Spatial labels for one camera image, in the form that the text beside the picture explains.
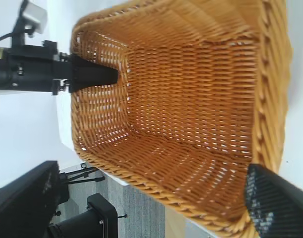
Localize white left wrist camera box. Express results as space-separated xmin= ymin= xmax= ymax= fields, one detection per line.
xmin=20 ymin=0 xmax=48 ymax=35

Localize tan woven wicker basket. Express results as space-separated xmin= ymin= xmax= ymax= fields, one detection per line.
xmin=70 ymin=0 xmax=295 ymax=236

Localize black metal bracket rods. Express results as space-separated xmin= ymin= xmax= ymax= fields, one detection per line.
xmin=58 ymin=162 xmax=105 ymax=185

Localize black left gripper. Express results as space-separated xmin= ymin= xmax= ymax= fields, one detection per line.
xmin=6 ymin=40 xmax=118 ymax=96

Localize black left wrist camera cable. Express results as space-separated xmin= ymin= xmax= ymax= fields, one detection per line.
xmin=0 ymin=31 xmax=21 ymax=47

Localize black flat panel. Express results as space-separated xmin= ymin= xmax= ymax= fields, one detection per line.
xmin=0 ymin=160 xmax=69 ymax=238

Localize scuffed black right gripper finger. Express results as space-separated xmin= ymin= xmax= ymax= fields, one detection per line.
xmin=245 ymin=163 xmax=303 ymax=238

